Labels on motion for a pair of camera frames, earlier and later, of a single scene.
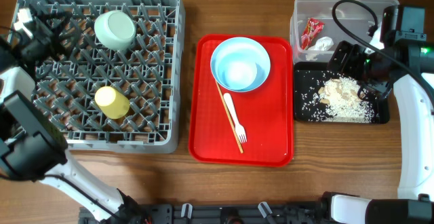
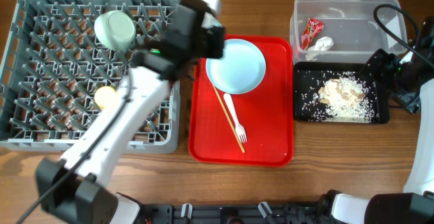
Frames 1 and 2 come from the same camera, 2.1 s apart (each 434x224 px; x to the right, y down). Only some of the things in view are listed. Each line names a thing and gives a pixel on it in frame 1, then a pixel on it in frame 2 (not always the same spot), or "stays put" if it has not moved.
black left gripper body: x=38 y=49 → x=211 y=47
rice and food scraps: x=341 y=99 stays put
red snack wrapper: x=311 y=33 stays put
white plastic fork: x=240 y=132 stays put
